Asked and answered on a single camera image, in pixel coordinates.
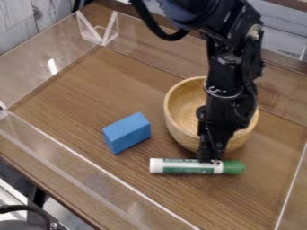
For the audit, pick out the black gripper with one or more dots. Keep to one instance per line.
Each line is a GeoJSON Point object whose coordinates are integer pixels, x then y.
{"type": "Point", "coordinates": [233, 27]}

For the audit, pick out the green Expo marker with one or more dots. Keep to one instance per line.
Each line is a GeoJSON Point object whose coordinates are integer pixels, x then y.
{"type": "Point", "coordinates": [162, 165]}

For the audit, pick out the brown wooden bowl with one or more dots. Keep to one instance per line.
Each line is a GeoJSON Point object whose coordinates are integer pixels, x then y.
{"type": "Point", "coordinates": [182, 100]}

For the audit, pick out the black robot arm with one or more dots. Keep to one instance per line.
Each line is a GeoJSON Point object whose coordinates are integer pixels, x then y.
{"type": "Point", "coordinates": [182, 13]}

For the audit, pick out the blue foam block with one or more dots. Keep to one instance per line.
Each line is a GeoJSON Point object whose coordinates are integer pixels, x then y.
{"type": "Point", "coordinates": [127, 132]}

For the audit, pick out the clear acrylic tray wall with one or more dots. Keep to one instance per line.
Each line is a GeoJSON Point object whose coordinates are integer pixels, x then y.
{"type": "Point", "coordinates": [104, 200]}

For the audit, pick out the clear acrylic corner bracket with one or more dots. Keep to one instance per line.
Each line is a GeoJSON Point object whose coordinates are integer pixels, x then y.
{"type": "Point", "coordinates": [98, 34]}

